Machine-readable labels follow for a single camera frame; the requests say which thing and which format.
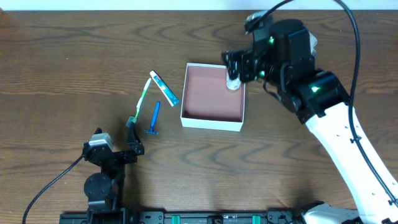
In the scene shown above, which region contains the white lotion tube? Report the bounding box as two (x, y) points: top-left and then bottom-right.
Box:
(226, 74), (241, 93)

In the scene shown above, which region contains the green white toothbrush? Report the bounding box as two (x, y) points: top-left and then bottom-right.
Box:
(126, 78), (152, 127)

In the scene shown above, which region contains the clear blue soap pump bottle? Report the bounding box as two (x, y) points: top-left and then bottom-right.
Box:
(309, 32), (318, 58)

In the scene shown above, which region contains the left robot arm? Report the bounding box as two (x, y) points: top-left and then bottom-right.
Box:
(82, 122), (144, 223)

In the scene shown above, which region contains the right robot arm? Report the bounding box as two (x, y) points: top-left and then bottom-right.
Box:
(221, 19), (397, 223)

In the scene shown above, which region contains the blue disposable razor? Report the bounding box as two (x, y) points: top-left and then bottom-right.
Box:
(145, 101), (160, 135)

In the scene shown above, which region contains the green white toothpaste tube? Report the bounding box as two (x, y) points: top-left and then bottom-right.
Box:
(150, 70), (180, 107)

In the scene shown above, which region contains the white cardboard box pink interior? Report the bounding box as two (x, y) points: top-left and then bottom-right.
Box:
(180, 63), (246, 132)

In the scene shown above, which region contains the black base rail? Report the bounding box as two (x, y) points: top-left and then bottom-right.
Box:
(59, 210), (305, 224)

